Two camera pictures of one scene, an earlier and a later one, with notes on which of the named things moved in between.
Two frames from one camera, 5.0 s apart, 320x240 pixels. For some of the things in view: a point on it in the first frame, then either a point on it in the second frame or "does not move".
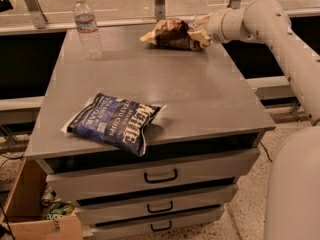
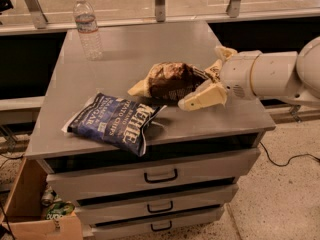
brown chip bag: (172, 33) to (170, 80)
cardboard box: (23, 214) does not move
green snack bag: (58, 210) does not move
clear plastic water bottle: (84, 16) does not move
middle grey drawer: (157, 206) does not move
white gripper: (216, 28) to (237, 73)
